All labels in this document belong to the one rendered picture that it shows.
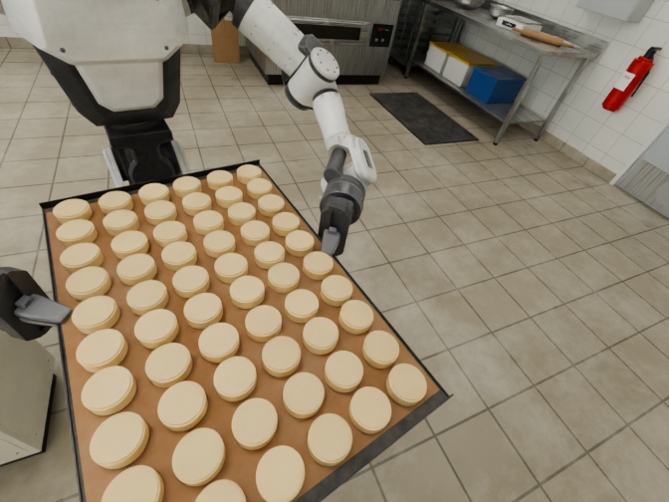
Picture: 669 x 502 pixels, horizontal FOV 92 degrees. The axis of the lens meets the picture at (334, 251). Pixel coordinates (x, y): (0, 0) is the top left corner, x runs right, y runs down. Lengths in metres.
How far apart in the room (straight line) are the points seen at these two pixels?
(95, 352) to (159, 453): 0.14
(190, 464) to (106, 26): 0.69
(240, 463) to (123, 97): 0.69
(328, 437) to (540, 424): 1.52
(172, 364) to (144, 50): 0.58
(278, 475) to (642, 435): 1.94
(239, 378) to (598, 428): 1.81
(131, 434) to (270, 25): 0.77
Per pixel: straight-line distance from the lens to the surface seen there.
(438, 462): 1.57
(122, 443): 0.44
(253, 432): 0.42
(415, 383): 0.46
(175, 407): 0.44
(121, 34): 0.79
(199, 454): 0.42
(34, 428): 1.52
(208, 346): 0.46
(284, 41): 0.86
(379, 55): 4.50
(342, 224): 0.60
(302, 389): 0.43
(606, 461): 2.00
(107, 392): 0.47
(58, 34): 0.78
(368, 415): 0.43
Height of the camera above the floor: 1.42
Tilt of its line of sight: 46 degrees down
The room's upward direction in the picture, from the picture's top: 12 degrees clockwise
